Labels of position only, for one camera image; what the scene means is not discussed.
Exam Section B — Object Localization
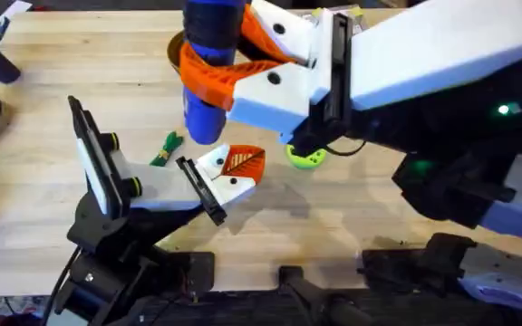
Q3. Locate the green disc with holes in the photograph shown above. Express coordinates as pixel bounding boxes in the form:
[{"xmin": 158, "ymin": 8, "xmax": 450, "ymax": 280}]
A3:
[{"xmin": 285, "ymin": 143, "xmax": 328, "ymax": 171}]

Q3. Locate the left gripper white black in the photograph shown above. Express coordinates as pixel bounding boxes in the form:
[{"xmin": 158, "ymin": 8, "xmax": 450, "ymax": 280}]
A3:
[{"xmin": 67, "ymin": 143, "xmax": 266, "ymax": 254}]

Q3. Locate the blue electric screwdriver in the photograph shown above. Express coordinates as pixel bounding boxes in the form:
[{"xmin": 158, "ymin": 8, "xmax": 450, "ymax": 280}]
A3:
[{"xmin": 182, "ymin": 0, "xmax": 247, "ymax": 147}]

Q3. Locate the olive round bucket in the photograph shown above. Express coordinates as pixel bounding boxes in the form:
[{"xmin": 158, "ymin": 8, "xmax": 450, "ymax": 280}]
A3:
[{"xmin": 166, "ymin": 30, "xmax": 189, "ymax": 78}]

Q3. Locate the green toy vegetable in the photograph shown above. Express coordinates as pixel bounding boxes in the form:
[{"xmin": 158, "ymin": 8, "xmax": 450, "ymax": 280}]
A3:
[{"xmin": 149, "ymin": 130, "xmax": 185, "ymax": 168}]

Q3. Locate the black mount pole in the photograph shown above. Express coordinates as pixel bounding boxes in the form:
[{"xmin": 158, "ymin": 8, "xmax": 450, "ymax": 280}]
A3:
[{"xmin": 278, "ymin": 265, "xmax": 375, "ymax": 326}]

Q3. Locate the grey box with yellow bits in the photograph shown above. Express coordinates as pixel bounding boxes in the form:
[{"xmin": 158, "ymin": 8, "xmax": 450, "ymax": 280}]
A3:
[{"xmin": 297, "ymin": 5, "xmax": 365, "ymax": 35}]

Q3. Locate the white printed card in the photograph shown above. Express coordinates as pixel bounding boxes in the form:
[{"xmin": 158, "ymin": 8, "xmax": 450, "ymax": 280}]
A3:
[{"xmin": 0, "ymin": 0, "xmax": 34, "ymax": 49}]

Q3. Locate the black upright wrist plate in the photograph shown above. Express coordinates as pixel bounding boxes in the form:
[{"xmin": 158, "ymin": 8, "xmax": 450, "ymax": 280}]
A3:
[{"xmin": 67, "ymin": 94, "xmax": 125, "ymax": 219}]

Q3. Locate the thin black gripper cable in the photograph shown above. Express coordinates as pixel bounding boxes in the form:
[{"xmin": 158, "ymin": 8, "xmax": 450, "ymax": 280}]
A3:
[{"xmin": 324, "ymin": 141, "xmax": 368, "ymax": 158}]

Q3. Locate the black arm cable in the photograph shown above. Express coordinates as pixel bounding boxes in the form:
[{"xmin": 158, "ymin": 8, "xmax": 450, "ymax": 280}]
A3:
[{"xmin": 41, "ymin": 246, "xmax": 83, "ymax": 326}]

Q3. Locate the black rail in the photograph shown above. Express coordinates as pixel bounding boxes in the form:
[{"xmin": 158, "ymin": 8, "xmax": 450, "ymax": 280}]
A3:
[{"xmin": 120, "ymin": 288, "xmax": 522, "ymax": 326}]

